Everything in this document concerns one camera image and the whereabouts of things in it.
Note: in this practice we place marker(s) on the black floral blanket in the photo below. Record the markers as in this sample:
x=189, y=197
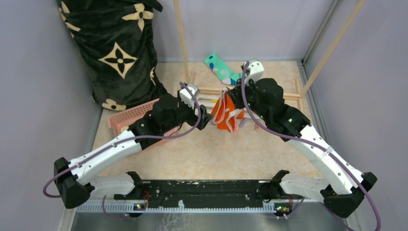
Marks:
x=115, y=40

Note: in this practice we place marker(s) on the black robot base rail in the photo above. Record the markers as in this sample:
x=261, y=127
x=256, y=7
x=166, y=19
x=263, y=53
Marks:
x=203, y=194

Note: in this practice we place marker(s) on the orange underwear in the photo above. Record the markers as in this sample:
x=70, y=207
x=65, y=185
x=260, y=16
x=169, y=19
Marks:
x=225, y=115

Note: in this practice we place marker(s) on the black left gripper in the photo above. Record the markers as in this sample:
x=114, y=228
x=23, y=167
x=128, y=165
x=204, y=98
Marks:
x=194, y=118

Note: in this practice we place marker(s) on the green blue patterned sock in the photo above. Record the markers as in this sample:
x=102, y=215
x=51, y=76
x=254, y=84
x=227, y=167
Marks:
x=223, y=72

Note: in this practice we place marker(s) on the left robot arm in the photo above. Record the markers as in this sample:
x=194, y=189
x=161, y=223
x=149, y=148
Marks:
x=77, y=179

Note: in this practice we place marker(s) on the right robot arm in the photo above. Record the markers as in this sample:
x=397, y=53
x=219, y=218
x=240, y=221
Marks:
x=342, y=188

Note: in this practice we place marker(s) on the pink plastic basket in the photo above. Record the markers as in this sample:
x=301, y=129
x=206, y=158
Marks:
x=121, y=121

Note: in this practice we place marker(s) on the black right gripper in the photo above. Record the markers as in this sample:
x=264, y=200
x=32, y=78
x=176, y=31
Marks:
x=235, y=94

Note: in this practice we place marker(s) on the wooden drying rack frame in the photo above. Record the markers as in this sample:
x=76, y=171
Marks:
x=293, y=39

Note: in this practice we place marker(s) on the white multi-clip hanger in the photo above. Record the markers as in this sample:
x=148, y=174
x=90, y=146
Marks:
x=208, y=100

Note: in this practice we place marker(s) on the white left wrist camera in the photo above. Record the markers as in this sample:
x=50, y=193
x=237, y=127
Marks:
x=188, y=94

